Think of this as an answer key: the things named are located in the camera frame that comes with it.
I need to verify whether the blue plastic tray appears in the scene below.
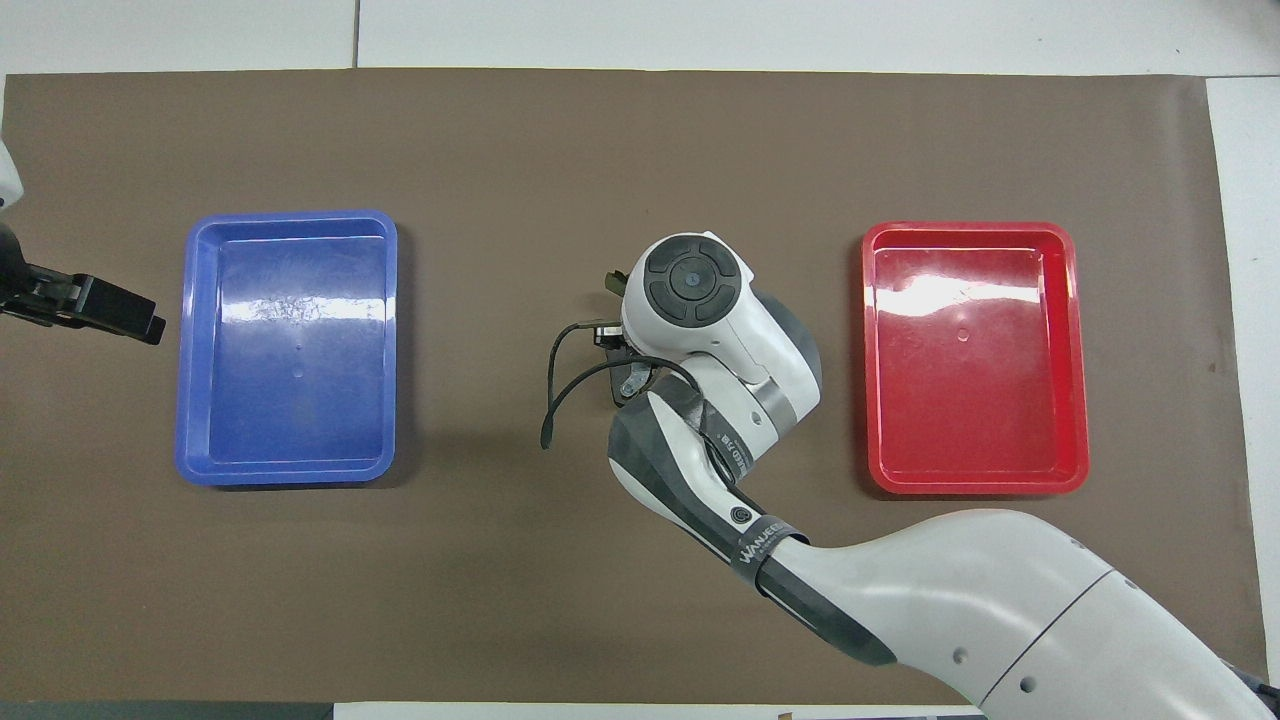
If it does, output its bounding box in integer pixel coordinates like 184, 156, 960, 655
175, 210, 399, 487

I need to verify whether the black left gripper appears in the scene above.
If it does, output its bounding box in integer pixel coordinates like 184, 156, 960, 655
0, 225, 166, 346

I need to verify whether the brown table mat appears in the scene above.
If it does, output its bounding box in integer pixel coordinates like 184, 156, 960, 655
0, 68, 1263, 706

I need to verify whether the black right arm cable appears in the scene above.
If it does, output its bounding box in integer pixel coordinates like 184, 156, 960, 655
540, 320, 706, 451

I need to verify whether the red plastic tray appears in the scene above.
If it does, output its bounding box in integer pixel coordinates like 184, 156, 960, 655
862, 221, 1091, 496

